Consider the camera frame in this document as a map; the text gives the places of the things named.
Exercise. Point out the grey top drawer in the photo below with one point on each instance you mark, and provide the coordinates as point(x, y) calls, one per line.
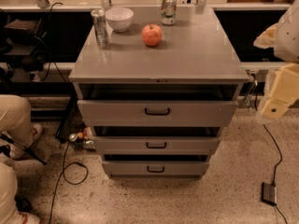
point(157, 113)

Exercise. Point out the black stick tool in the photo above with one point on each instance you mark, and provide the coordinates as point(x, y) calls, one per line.
point(25, 149)

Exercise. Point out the white bowl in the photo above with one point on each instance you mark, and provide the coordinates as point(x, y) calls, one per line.
point(119, 18)

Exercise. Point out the grey drawer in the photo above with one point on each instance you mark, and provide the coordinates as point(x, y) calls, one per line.
point(157, 113)
point(156, 145)
point(172, 168)

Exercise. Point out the small silver can on floor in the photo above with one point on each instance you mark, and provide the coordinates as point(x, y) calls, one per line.
point(72, 137)

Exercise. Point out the green white soda can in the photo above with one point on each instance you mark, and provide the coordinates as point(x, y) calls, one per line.
point(168, 12)

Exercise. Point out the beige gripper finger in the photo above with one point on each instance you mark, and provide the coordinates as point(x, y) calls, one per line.
point(273, 109)

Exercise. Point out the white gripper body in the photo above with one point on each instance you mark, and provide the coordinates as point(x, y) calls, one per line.
point(288, 36)

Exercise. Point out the white orange sneaker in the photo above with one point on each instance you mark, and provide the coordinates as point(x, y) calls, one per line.
point(22, 218)

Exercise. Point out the black power adapter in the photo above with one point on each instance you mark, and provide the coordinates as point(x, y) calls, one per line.
point(269, 194)

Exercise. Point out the silver tall can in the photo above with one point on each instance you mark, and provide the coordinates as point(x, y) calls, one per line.
point(100, 28)

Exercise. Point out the grey middle drawer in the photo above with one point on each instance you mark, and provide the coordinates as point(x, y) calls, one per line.
point(156, 145)

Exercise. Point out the black equipment on shelf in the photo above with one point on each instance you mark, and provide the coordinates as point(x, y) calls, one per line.
point(22, 42)

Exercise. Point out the red apple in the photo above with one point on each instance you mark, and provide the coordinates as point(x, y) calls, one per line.
point(152, 35)

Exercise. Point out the grey bottom drawer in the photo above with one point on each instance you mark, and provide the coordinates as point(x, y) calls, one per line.
point(172, 168)

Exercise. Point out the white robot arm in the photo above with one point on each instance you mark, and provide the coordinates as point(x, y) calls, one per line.
point(283, 38)

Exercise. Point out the grey drawer cabinet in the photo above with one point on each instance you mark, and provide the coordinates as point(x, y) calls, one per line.
point(194, 62)

